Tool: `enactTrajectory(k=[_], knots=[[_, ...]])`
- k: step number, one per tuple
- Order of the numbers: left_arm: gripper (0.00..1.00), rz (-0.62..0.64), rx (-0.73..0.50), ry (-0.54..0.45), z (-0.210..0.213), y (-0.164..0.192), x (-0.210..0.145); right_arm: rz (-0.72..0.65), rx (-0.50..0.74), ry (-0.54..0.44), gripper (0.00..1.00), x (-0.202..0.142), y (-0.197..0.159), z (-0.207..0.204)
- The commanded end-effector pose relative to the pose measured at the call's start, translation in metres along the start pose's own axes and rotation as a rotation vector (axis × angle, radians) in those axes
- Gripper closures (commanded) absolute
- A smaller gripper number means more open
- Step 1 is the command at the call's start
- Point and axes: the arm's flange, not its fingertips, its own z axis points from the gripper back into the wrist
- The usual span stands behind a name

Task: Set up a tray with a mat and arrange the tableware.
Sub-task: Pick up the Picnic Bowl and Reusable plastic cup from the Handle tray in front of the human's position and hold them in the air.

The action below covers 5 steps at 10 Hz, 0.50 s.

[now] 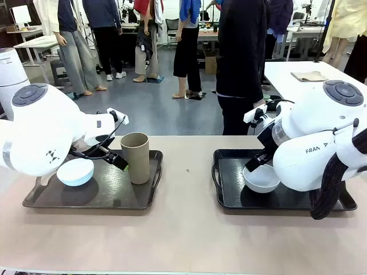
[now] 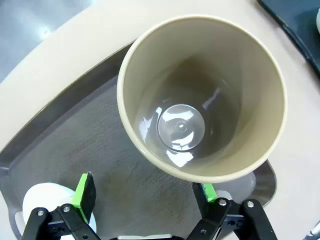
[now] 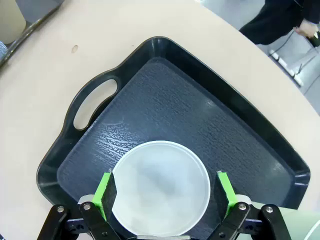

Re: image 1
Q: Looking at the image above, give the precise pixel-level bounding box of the mannequin with black culottes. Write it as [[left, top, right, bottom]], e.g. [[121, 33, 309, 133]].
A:
[[171, 0, 208, 100]]

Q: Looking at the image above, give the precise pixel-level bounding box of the white desk with metal legs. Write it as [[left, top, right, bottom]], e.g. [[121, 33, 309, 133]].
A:
[[13, 36, 63, 89]]

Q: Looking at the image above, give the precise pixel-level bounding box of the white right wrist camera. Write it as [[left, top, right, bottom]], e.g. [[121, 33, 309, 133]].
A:
[[243, 104, 271, 127]]

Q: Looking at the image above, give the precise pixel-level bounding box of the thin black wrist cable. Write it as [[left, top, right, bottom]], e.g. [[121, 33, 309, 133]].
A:
[[68, 116, 127, 160]]

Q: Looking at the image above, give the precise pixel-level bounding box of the black stand pole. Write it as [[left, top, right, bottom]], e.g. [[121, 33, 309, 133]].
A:
[[313, 0, 337, 63]]

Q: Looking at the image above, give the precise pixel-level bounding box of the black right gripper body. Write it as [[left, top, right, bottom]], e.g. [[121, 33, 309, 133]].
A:
[[256, 121, 281, 158]]

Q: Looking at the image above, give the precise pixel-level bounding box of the cardboard box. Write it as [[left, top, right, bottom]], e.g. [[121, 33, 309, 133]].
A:
[[204, 56, 218, 75]]

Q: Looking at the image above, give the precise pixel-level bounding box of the grey plastic stool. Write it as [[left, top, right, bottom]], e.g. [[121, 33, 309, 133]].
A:
[[50, 59, 70, 87]]

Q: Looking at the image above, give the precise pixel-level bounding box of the black serving tray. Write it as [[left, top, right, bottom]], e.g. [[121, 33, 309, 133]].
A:
[[211, 148, 358, 215]]

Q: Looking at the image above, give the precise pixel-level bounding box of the person in dark suit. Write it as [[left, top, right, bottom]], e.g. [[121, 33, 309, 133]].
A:
[[215, 0, 272, 136]]

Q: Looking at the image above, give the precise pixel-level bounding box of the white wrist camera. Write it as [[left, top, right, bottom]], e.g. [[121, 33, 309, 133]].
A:
[[243, 104, 271, 127], [106, 108, 128, 125]]

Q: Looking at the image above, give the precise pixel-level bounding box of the person in black trousers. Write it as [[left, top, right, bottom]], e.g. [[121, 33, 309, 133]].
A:
[[82, 0, 127, 81]]

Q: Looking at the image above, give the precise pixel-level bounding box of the black office chair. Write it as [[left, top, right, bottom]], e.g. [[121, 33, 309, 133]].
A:
[[165, 18, 180, 46]]

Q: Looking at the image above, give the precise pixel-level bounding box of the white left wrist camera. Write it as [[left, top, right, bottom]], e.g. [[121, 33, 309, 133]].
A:
[[106, 108, 128, 125]]

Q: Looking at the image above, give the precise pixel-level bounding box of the black braided cable bundle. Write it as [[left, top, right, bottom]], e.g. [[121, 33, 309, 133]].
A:
[[309, 133, 367, 221]]

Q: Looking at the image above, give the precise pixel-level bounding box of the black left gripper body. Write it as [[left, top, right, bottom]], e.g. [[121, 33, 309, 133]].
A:
[[70, 142, 108, 161]]

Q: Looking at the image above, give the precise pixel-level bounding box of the mannequin with beige trousers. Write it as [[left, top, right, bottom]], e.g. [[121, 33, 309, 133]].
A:
[[133, 0, 166, 83]]

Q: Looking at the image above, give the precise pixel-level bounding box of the mannequin with grey wide trousers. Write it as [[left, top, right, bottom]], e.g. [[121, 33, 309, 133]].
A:
[[33, 0, 108, 97]]

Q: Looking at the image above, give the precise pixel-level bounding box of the person in purple top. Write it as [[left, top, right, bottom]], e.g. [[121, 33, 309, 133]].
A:
[[265, 0, 295, 61]]

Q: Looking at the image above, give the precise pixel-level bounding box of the light blue bowl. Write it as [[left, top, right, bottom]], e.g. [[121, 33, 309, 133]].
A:
[[56, 158, 95, 187]]

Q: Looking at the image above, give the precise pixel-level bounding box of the tall brown cup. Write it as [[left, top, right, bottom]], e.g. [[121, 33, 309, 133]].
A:
[[120, 132, 150, 185]]

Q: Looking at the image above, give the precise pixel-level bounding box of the white side table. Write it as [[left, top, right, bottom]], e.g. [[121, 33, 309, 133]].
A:
[[263, 60, 367, 100]]

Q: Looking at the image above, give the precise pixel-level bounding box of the white bowl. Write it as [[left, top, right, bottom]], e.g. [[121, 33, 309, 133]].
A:
[[243, 163, 281, 194]]

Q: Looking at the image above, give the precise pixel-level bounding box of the white air purifier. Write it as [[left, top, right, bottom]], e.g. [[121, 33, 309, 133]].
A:
[[0, 48, 31, 121]]

